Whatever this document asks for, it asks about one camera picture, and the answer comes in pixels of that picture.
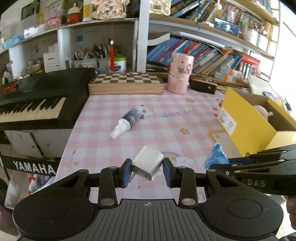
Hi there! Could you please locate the pink cylindrical canister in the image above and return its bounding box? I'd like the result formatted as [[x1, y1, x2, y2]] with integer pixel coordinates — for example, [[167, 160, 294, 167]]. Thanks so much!
[[167, 52, 194, 94]]

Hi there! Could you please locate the white charger plug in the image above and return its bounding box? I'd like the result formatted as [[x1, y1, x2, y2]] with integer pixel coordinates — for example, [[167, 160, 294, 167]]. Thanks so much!
[[129, 146, 164, 188]]

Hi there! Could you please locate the pink plush pig toy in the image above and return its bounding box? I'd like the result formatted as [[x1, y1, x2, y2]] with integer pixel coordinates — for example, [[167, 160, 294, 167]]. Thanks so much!
[[253, 105, 273, 121]]

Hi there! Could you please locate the pink checkered tablecloth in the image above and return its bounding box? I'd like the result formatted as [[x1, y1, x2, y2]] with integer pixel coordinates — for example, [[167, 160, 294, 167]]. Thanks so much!
[[54, 81, 246, 202]]

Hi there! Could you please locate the wooden chessboard box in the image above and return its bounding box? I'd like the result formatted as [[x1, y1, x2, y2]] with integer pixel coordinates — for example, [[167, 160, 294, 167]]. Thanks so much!
[[88, 73, 165, 95]]

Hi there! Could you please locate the floral cat figurine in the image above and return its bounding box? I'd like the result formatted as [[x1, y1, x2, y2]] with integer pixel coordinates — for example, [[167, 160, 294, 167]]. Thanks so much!
[[91, 0, 130, 20]]

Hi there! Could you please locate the row of colourful books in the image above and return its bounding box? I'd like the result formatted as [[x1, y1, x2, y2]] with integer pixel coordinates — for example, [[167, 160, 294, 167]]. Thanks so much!
[[146, 36, 242, 76]]

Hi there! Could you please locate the smartphone on table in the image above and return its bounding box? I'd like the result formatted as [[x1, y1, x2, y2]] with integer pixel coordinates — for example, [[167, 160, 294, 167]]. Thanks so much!
[[263, 91, 276, 101]]

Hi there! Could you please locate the red white doll jar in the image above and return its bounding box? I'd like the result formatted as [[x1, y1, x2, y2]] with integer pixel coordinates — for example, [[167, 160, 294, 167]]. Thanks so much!
[[67, 3, 81, 25]]

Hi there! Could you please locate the yellow cardboard box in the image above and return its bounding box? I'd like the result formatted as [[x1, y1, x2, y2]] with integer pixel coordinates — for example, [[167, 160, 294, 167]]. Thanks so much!
[[217, 88, 295, 156]]

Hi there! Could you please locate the black Yamaha keyboard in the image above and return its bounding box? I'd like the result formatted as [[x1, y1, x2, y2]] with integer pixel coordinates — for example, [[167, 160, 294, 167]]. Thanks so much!
[[0, 67, 96, 176]]

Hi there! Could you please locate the small white staples box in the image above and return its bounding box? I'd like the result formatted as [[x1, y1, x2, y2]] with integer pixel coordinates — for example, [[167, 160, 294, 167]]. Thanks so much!
[[140, 104, 153, 120]]

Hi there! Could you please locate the blue white spray bottle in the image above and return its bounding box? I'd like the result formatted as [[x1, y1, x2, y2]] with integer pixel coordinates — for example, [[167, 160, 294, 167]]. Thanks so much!
[[110, 106, 142, 139]]

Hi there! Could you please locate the white green lidded jar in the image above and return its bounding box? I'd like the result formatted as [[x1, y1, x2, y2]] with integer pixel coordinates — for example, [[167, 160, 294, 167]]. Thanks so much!
[[113, 55, 126, 73]]

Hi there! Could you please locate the phone on upper shelf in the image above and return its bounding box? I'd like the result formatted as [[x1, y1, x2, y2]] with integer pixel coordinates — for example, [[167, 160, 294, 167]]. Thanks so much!
[[214, 18, 240, 37]]

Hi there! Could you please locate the red dictionary book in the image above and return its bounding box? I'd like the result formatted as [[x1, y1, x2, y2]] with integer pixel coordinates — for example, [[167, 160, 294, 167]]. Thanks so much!
[[241, 53, 260, 67]]

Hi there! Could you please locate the white bookshelf unit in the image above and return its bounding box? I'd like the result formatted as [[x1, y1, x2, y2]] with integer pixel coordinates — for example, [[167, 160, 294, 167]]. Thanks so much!
[[1, 1, 280, 87]]

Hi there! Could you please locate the black case by canister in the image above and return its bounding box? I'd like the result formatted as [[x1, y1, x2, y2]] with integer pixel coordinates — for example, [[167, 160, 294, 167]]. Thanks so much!
[[189, 75, 217, 94]]

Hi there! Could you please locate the blue wrapper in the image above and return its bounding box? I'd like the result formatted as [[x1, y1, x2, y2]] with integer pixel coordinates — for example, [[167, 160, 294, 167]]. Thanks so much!
[[204, 143, 230, 169]]

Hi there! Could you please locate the quilted white handbag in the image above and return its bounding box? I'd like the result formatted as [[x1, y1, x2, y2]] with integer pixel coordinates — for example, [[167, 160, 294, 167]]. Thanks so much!
[[149, 0, 171, 16]]

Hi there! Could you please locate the red glue bottle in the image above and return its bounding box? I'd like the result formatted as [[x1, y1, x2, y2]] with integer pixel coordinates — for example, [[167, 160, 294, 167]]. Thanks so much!
[[109, 39, 115, 71]]

